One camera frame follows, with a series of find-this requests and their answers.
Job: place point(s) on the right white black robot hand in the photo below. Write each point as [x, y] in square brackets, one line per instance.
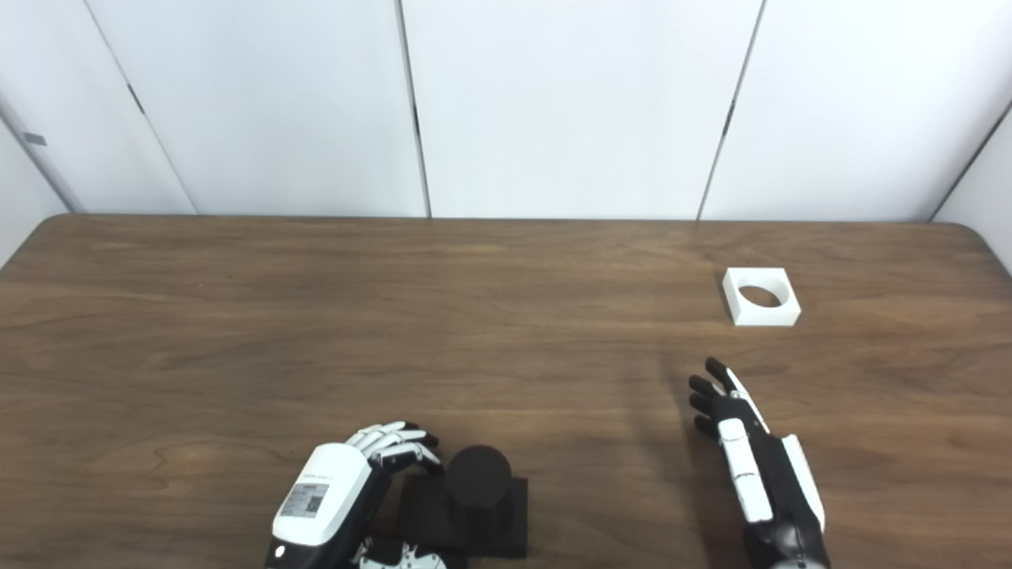
[759, 482]

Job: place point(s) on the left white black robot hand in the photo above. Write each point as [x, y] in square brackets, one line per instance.
[320, 494]

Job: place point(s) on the black peg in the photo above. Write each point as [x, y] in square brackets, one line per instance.
[478, 478]

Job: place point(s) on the white square piece with hole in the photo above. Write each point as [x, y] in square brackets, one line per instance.
[763, 316]

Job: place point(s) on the small gray wall tag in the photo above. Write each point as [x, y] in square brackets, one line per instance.
[34, 139]

